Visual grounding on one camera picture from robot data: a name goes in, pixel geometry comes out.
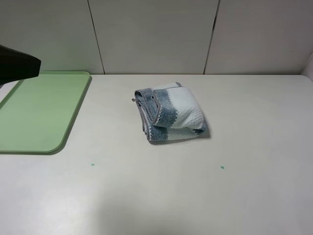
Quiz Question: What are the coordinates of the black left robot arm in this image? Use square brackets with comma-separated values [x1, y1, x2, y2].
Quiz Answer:
[0, 45, 41, 85]

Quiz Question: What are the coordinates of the green plastic tray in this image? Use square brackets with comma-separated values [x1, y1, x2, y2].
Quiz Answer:
[0, 71, 92, 154]

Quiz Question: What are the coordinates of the blue white striped towel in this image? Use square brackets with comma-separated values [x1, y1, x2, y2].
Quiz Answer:
[132, 82, 207, 142]

